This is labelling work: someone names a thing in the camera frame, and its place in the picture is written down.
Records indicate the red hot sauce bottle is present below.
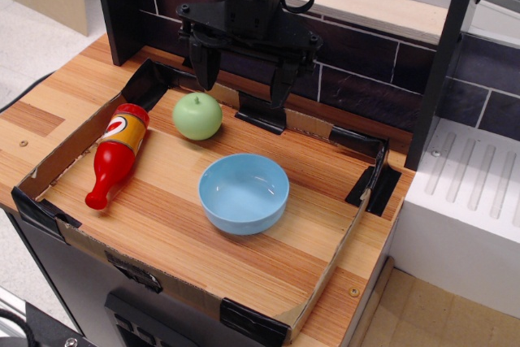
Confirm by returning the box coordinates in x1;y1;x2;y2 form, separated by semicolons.
85;103;150;210

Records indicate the light wood shelf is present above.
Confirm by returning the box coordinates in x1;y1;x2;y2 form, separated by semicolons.
310;0;448;45

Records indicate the cardboard fence with black tape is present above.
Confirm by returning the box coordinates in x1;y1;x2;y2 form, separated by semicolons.
11;60;410;346

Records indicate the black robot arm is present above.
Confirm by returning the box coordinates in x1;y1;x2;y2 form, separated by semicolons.
176;0;323;108

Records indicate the brass screw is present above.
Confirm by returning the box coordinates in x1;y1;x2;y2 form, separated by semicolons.
349;288;360;297

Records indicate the light blue bowl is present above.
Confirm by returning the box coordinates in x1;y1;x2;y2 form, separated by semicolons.
198;154;290;236

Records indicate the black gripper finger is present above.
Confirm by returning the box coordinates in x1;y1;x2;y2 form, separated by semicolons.
189;36;221;90
270;61;301;109

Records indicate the white dish drainer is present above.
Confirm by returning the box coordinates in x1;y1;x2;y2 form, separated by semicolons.
391;119;519;316

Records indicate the green toy apple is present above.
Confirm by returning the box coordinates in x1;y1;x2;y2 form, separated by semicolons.
172;93;223;141

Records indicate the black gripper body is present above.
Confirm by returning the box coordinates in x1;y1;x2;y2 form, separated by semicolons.
176;0;323;65

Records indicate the black upright post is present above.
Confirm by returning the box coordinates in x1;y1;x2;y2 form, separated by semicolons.
405;0;479;171

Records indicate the black left shelf support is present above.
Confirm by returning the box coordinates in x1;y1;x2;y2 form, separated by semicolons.
101;0;145;66

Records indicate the black oven control panel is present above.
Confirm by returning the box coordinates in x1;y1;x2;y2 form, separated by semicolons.
105;293;197;347

